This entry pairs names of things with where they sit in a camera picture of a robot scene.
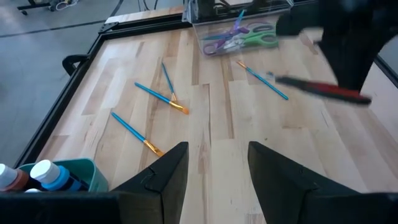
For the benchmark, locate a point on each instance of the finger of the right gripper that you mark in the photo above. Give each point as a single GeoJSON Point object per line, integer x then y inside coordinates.
{"type": "Point", "coordinates": [340, 62]}
{"type": "Point", "coordinates": [363, 62]}

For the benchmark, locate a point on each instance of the small teal plastic bin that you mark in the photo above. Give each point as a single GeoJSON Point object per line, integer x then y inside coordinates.
{"type": "Point", "coordinates": [93, 177]}

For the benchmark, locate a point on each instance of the black aluminium table frame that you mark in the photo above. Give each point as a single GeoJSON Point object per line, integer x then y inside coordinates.
{"type": "Point", "coordinates": [62, 104]}

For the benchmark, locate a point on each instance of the purple scissors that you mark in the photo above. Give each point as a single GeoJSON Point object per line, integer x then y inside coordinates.
{"type": "Point", "coordinates": [233, 32]}

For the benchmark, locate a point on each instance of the blue paintbrush orange bristles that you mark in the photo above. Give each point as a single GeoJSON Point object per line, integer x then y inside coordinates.
{"type": "Point", "coordinates": [155, 94]}
{"type": "Point", "coordinates": [168, 81]}
{"type": "Point", "coordinates": [130, 128]}
{"type": "Point", "coordinates": [264, 81]}

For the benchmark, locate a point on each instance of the blue paint bottle white cap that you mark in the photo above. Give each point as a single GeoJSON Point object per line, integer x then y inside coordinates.
{"type": "Point", "coordinates": [53, 180]}

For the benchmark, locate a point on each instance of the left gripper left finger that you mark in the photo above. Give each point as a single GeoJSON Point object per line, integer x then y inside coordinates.
{"type": "Point", "coordinates": [161, 186]}

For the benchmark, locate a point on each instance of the black wheeled stand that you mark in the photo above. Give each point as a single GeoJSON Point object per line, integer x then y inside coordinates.
{"type": "Point", "coordinates": [31, 6]}

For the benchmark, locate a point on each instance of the brown paint bottle white cap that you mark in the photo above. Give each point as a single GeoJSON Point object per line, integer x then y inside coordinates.
{"type": "Point", "coordinates": [15, 182]}

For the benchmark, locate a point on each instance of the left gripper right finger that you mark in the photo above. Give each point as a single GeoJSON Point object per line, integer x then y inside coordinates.
{"type": "Point", "coordinates": [280, 186]}

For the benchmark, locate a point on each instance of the green scissors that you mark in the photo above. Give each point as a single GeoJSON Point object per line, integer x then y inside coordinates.
{"type": "Point", "coordinates": [248, 39]}

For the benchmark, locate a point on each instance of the clear plastic container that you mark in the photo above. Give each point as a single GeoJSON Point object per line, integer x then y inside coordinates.
{"type": "Point", "coordinates": [214, 26]}

